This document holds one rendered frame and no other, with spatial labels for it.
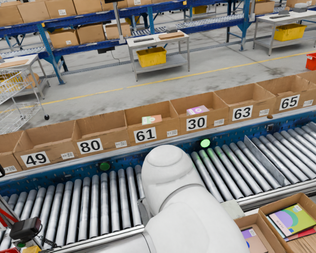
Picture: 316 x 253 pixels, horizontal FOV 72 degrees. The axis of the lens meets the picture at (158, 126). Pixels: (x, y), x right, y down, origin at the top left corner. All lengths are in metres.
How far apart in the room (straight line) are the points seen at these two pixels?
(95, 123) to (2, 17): 4.69
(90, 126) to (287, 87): 1.81
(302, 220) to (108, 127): 1.46
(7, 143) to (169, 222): 1.76
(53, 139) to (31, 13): 4.39
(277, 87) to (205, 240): 1.95
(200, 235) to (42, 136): 1.68
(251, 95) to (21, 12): 5.18
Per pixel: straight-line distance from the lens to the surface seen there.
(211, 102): 2.01
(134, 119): 1.88
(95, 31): 5.66
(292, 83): 2.40
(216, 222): 0.52
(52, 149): 1.69
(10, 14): 6.20
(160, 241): 0.50
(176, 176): 0.59
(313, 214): 1.51
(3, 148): 2.15
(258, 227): 1.39
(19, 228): 1.21
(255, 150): 1.78
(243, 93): 2.12
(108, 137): 1.61
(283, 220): 1.41
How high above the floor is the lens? 1.92
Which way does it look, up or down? 34 degrees down
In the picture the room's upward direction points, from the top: 8 degrees counter-clockwise
